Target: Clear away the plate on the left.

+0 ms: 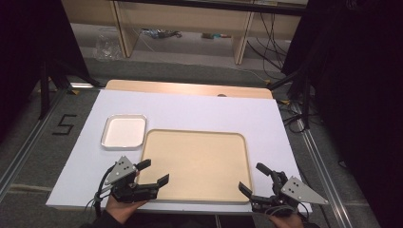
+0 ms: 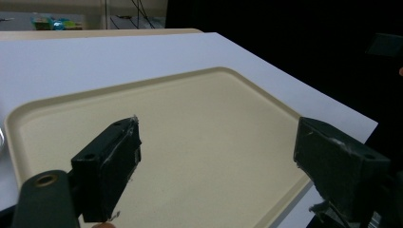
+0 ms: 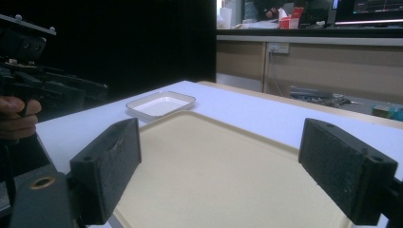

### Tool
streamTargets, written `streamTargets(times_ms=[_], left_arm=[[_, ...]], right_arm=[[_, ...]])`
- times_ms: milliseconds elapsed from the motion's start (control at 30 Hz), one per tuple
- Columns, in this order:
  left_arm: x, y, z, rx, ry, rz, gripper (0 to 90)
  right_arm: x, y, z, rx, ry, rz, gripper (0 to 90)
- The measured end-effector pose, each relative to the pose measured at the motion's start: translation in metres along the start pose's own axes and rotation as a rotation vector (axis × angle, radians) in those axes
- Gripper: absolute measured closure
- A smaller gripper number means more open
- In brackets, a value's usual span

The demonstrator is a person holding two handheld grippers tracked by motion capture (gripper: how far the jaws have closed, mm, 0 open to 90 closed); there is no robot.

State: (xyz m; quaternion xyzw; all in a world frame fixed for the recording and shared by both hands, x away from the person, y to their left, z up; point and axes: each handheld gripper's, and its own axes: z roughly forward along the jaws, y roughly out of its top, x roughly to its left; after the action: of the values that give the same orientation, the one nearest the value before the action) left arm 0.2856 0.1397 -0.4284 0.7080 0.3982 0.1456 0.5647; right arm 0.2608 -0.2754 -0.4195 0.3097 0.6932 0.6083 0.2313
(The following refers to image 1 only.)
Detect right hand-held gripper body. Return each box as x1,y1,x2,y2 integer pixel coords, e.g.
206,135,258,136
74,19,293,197
251,170,329,219

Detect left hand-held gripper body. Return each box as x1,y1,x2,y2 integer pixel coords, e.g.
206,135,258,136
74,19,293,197
104,155,159,204

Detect person's right hand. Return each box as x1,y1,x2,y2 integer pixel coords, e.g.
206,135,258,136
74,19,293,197
268,212,306,228

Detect person's left hand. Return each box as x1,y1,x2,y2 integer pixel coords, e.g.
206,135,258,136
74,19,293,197
105,189,148,225

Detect large beige tray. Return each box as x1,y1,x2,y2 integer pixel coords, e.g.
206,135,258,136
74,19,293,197
136,128,255,205

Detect small white tray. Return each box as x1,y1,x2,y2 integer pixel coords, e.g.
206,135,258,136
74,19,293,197
100,113,148,150

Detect white board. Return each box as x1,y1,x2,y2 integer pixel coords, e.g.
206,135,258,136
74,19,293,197
46,88,314,214

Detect wooden table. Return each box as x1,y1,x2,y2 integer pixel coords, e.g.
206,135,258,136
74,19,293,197
105,79,274,100

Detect black tripod stand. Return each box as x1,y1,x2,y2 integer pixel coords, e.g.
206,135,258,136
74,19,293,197
266,61,314,130
37,58,103,121

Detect black curtain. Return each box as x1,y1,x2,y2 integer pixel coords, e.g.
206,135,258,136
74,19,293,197
280,0,403,228
0,0,91,142

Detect clear plastic bag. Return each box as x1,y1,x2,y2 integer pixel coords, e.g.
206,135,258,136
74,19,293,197
92,28,124,62

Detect blue grey clutter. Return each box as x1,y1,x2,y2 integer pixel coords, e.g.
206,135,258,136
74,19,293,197
140,28,183,40

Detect small colourful box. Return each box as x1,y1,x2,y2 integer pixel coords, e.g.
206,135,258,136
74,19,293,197
201,31,233,40

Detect wooden shelf unit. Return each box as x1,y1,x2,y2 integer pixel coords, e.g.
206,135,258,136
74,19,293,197
61,0,302,67

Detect right hand-held gripper cable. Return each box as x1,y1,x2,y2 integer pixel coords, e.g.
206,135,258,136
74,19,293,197
265,202,311,220

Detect hand-held gripper cable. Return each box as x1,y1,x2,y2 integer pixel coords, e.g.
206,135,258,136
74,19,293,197
265,202,311,220
85,163,117,220

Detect left hand-held gripper cable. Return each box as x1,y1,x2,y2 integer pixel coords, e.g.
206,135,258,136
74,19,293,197
85,163,117,220

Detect aluminium floor rail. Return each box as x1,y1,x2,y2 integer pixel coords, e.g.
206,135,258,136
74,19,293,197
0,83,96,199
290,103,351,228

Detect black floor cables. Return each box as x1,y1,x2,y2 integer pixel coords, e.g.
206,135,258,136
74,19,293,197
278,100,311,135

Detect bundle of black cables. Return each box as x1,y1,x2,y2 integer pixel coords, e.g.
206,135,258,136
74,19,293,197
246,11,288,73

